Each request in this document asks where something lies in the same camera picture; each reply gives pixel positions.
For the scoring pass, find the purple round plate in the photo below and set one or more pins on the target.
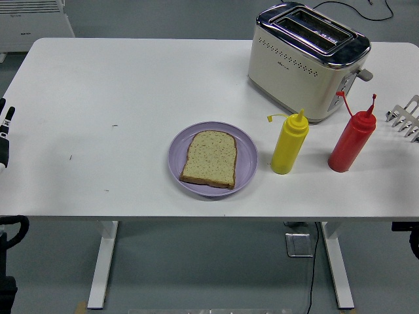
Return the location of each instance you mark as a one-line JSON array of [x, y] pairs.
[[245, 153]]

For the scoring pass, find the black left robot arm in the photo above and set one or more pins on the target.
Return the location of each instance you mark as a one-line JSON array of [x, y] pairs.
[[6, 294]]

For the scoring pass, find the silver metal toast rack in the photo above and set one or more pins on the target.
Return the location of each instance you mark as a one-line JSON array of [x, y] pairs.
[[407, 119]]

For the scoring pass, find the red squeeze bottle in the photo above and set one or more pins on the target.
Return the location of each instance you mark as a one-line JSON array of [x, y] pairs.
[[352, 144]]

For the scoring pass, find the slice of bread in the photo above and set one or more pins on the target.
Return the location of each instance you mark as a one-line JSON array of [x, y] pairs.
[[211, 160]]

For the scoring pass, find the white air conditioner unit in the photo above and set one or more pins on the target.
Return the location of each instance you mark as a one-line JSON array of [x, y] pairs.
[[29, 23]]

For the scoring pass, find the white table leg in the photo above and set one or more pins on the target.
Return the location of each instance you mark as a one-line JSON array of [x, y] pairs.
[[103, 261], [337, 261]]

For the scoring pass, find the yellow squeeze bottle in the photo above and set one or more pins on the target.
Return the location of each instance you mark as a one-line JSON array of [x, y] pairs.
[[289, 144]]

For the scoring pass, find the metal floor outlet box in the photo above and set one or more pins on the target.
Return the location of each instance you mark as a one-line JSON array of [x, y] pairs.
[[298, 244]]

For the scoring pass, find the black table control panel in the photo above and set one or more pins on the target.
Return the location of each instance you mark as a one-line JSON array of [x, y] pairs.
[[404, 226]]

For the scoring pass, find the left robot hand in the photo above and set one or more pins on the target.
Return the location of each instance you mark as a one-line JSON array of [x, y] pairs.
[[3, 150]]

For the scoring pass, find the cream and chrome toaster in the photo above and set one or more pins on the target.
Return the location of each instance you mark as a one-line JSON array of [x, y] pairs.
[[294, 75]]

